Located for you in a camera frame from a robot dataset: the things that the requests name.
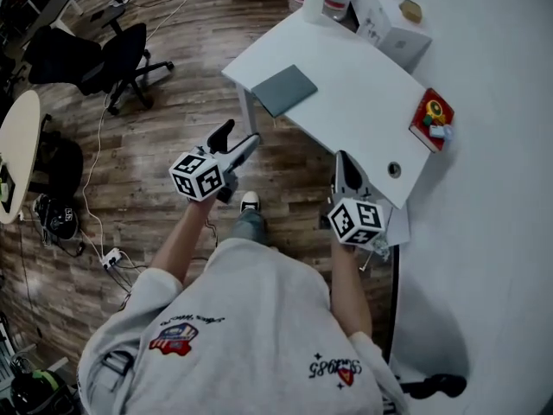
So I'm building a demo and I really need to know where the white cable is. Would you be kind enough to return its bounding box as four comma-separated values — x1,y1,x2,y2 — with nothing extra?
79,0,208,259

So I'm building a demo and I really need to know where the blue jeans leg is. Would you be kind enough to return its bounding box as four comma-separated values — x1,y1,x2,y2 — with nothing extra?
230,207,268,246

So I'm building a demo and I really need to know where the grey notebook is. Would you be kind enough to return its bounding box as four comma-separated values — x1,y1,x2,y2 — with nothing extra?
251,63,319,118

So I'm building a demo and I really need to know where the yellow green round toy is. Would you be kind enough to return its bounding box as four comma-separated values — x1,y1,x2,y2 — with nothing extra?
423,99,448,125

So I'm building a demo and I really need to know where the small light blue toy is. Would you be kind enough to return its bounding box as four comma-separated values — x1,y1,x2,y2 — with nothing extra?
429,123,454,142

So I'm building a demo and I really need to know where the person's left forearm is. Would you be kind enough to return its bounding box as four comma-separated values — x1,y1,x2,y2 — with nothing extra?
148,195,218,285

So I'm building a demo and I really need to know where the white vase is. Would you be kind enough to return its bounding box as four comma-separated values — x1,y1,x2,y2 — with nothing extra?
302,0,326,25

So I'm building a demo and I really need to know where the round beige table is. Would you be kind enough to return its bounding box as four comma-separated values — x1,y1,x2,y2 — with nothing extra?
0,89,41,226

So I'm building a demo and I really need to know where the white desk leg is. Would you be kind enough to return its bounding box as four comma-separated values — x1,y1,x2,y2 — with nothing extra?
235,83,261,137

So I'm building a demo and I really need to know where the black white sneaker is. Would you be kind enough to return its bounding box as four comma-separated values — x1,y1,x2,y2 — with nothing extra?
238,190,262,214

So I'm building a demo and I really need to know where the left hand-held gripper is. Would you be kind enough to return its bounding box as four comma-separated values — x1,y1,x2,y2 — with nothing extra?
168,118,262,205

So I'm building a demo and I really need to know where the black office chair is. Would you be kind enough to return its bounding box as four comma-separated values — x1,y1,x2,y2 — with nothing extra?
24,22,175,117

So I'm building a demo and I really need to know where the black bag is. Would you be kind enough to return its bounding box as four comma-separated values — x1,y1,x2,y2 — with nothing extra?
32,194,80,245

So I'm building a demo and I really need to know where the grey sweatshirt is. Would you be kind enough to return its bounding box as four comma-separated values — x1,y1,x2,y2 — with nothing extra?
76,237,410,415

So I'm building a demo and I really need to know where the black shoe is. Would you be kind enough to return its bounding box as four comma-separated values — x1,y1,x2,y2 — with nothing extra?
398,373,468,400

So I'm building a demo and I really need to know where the red book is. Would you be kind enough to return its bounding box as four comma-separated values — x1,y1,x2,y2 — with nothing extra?
408,86,456,154

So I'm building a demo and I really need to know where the white power strip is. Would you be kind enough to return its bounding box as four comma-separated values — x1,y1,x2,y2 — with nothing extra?
99,247,124,271

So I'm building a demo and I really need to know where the person's right forearm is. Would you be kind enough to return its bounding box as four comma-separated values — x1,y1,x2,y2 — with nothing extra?
329,239,376,337

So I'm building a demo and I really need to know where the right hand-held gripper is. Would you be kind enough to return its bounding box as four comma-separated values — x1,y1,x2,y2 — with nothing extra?
327,150,386,247

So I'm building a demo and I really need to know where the white cardboard box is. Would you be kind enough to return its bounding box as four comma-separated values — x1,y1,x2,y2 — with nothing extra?
355,0,434,73

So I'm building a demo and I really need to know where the small golden object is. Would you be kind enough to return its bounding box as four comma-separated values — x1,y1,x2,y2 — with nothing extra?
398,0,424,24

